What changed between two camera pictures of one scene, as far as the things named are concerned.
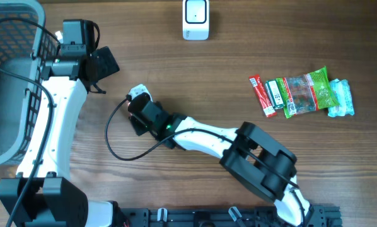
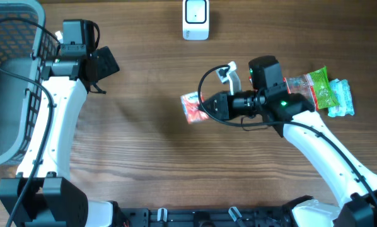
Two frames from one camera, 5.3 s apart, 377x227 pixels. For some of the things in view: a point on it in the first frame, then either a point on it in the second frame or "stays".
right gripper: x=139 y=128 → x=222 y=112
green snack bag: x=306 y=93 stays
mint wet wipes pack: x=342 y=91 stays
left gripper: x=108 y=65 stays
